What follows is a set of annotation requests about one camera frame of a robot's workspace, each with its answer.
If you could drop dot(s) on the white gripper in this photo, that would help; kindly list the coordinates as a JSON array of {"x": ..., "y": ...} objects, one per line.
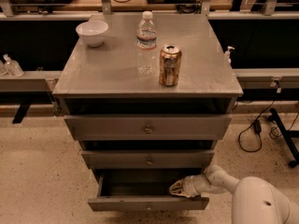
[{"x": 196, "y": 185}]

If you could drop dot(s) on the grey bottom drawer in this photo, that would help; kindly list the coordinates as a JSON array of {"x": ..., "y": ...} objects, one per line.
[{"x": 142, "y": 189}]

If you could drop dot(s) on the grey drawer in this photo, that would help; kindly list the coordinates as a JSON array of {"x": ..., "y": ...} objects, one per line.
[
  {"x": 147, "y": 159},
  {"x": 142, "y": 189},
  {"x": 148, "y": 127}
]

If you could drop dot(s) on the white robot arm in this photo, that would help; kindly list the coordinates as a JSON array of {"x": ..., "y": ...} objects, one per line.
[{"x": 254, "y": 200}]

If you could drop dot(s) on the grey middle drawer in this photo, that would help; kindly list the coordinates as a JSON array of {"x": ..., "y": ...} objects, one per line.
[{"x": 147, "y": 159}]

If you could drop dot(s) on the grey drawer cabinet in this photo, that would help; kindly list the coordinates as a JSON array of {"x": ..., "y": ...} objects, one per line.
[{"x": 106, "y": 81}]

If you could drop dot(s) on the grey top drawer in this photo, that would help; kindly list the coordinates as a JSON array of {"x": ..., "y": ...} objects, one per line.
[{"x": 148, "y": 127}]

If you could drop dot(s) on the black stand leg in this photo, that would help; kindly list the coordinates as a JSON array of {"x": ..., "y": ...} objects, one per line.
[{"x": 288, "y": 136}]

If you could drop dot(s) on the orange soda can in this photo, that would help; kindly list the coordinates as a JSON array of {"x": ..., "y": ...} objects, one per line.
[{"x": 170, "y": 60}]

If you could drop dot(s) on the white pump dispenser bottle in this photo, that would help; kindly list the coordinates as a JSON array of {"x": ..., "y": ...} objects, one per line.
[{"x": 227, "y": 53}]

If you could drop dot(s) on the clear plastic water bottle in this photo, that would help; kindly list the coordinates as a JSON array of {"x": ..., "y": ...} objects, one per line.
[{"x": 146, "y": 44}]

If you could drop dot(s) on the white bowl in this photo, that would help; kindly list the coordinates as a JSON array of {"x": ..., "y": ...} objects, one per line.
[{"x": 92, "y": 33}]

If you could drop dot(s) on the clear sanitizer bottle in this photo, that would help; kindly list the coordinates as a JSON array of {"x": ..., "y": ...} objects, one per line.
[{"x": 12, "y": 66}]

